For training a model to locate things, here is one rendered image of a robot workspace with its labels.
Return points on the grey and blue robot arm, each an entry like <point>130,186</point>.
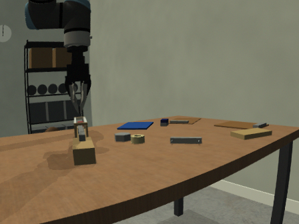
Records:
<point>74,16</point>

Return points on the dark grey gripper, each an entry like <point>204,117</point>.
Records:
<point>78,73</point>

